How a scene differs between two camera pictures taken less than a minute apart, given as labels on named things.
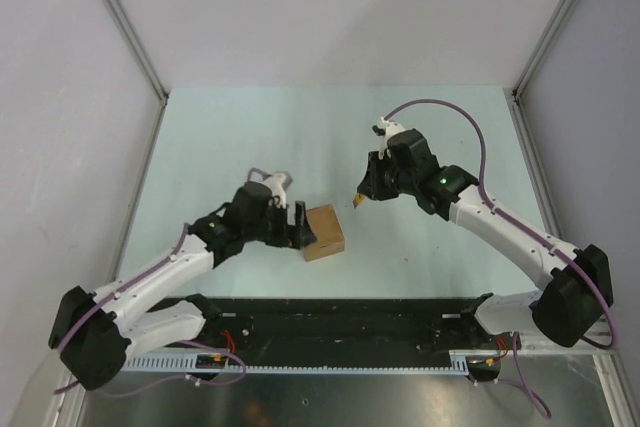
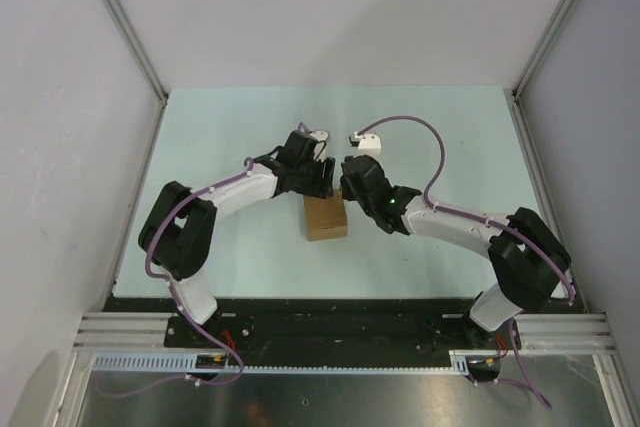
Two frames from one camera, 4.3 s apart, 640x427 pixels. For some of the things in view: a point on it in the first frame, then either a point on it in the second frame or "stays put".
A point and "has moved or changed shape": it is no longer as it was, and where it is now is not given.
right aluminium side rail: (533, 161) stays put
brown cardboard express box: (328, 231) has moved or changed shape
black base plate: (332, 326) stays put
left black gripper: (294, 235) → (322, 187)
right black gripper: (371, 185) → (347, 195)
